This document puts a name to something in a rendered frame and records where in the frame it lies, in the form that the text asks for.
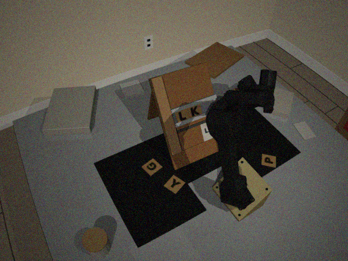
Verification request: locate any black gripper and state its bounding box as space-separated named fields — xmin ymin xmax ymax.
xmin=227 ymin=104 xmax=250 ymax=111

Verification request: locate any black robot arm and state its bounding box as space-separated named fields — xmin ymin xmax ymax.
xmin=206 ymin=69 xmax=277 ymax=210

